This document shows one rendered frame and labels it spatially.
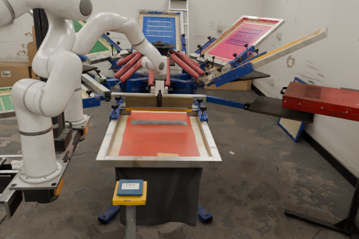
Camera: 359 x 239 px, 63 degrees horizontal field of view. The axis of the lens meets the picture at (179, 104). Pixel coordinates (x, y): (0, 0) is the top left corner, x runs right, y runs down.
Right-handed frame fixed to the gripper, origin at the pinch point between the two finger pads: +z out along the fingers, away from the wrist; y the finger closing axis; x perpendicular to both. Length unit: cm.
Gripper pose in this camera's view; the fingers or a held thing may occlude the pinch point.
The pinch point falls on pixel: (159, 102)
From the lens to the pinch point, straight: 181.3
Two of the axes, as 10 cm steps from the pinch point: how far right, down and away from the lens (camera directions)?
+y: 0.7, 3.3, -9.4
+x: 10.0, 0.3, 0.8
